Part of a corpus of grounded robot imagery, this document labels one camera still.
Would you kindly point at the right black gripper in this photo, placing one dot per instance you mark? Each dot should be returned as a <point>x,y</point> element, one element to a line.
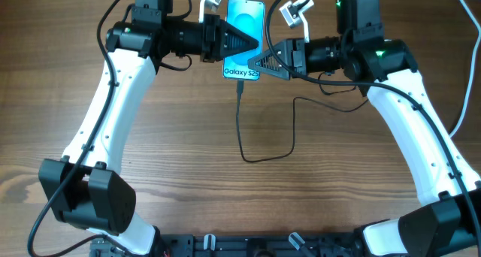
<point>294,55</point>

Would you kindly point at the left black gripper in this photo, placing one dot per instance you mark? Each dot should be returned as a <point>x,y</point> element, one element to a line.
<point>214,40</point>

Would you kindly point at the blue Galaxy smartphone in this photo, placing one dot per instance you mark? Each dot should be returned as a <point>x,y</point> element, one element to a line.
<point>247,16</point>

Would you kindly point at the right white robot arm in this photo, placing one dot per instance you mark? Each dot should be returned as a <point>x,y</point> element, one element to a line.
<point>387,74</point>

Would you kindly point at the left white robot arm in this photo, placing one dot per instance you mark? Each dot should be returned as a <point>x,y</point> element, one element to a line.
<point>84,188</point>

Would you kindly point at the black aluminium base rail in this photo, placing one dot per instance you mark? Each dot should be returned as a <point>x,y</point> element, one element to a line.
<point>322,245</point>

